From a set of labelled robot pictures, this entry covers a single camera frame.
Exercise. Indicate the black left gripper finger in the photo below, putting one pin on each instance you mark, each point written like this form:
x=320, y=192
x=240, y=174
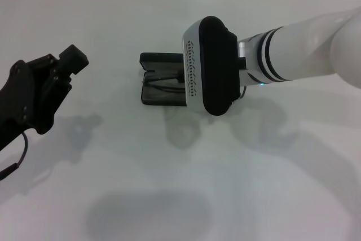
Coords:
x=73, y=59
x=60, y=78

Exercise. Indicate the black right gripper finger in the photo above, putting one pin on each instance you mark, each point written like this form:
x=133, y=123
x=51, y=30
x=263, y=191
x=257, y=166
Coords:
x=180, y=76

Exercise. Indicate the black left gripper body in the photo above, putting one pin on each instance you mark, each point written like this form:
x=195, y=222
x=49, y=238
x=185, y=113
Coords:
x=25, y=100

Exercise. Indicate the black glasses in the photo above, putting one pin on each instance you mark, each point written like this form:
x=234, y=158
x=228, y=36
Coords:
x=163, y=84

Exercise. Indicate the black glasses case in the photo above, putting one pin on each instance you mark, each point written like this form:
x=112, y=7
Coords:
x=160, y=98

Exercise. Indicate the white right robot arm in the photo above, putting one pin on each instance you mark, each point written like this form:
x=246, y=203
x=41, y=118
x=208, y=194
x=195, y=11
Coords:
x=304, y=52

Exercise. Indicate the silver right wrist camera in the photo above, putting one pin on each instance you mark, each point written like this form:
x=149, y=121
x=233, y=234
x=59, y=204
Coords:
x=214, y=66

